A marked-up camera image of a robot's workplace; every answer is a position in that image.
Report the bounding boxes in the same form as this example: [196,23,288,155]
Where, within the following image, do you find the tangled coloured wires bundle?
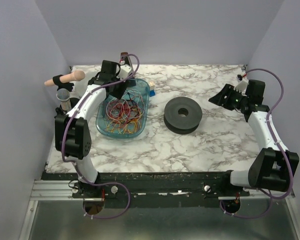
[101,88,147,135]

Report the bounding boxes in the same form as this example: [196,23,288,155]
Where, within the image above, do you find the black microphone stand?
[57,81,79,109]
[54,106,66,118]

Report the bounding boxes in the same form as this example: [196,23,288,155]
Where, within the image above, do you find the dark grey cable spool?
[163,96,203,135]

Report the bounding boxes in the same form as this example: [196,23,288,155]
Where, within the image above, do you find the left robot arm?
[54,60,133,184]

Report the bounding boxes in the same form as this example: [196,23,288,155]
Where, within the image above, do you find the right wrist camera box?
[234,79,249,93]

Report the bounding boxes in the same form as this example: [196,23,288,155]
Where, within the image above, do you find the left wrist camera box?
[118,64,133,80]

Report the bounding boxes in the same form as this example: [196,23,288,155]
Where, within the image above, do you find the purple cable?
[219,69,295,219]
[60,53,141,221]

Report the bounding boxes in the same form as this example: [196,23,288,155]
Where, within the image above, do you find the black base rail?
[72,170,251,209]

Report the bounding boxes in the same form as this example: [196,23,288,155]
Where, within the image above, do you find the blue transparent plastic bin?
[95,78,150,139]

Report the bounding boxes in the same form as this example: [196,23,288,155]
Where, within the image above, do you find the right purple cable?
[219,69,295,219]

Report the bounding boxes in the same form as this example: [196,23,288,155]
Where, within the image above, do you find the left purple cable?
[60,53,141,221]

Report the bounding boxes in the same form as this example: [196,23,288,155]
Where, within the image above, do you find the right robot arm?
[208,80,300,192]

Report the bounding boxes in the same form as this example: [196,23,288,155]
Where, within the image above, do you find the aluminium rail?
[30,180,73,201]

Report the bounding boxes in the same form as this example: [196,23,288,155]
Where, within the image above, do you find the brown metronome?
[120,52,134,72]

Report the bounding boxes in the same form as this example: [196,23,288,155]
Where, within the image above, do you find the white cable spool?
[72,71,97,99]

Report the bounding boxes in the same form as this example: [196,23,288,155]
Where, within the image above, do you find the silver microphone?
[56,88,71,112]

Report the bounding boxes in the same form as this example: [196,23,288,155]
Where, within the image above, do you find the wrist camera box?
[118,64,133,80]
[234,79,249,93]

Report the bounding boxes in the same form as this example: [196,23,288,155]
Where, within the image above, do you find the pink microphone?
[44,70,86,87]

